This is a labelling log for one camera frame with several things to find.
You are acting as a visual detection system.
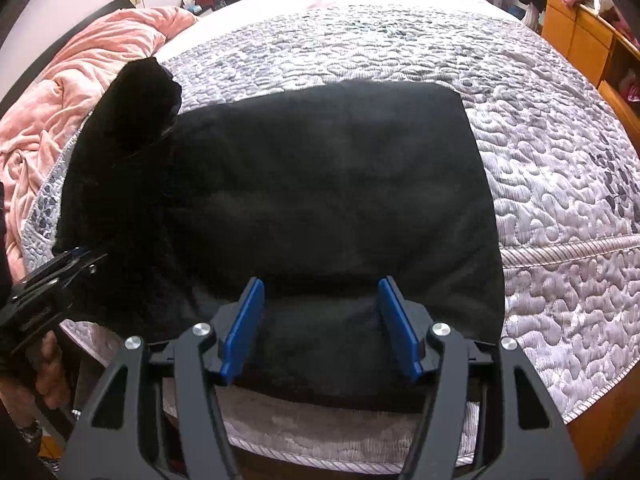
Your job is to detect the black quilted pants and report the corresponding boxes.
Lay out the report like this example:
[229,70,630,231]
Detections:
[53,58,504,413]

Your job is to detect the person left hand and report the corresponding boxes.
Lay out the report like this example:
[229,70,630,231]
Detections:
[1,330,70,426]

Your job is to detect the pink fleece blanket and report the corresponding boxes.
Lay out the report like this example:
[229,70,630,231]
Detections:
[1,6,198,281]

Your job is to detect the black bed headboard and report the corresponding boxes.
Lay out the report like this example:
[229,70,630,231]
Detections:
[0,0,134,116]

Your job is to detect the orange wooden cabinet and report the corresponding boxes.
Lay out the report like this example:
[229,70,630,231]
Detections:
[541,0,639,146]

